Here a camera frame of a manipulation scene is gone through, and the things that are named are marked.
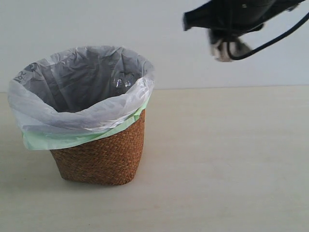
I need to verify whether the brown woven wicker basket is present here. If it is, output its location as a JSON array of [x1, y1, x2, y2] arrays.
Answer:
[[50, 110, 145, 186]]

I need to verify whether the red label plastic bottle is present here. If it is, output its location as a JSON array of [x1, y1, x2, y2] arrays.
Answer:
[[110, 71, 136, 97]]

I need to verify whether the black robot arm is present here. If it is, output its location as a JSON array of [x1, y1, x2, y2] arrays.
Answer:
[[183, 0, 302, 40]]

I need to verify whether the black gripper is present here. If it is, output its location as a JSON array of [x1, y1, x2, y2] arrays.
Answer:
[[182, 0, 266, 44]]

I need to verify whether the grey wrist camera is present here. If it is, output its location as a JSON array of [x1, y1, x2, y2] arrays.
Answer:
[[209, 37, 252, 62]]

